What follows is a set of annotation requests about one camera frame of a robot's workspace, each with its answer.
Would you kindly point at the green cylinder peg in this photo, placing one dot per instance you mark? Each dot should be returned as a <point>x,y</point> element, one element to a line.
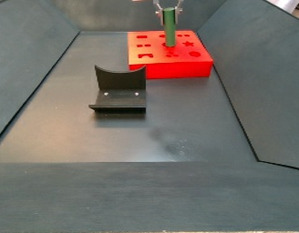
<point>168,23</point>

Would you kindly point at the black curved cradle holder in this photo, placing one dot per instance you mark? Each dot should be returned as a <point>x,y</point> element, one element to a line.
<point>121,91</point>

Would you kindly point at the red shape sorter box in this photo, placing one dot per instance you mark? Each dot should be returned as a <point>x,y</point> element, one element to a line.
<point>184,60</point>

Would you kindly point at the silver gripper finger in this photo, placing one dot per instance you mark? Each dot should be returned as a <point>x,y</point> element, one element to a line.
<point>159,11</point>
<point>177,10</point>

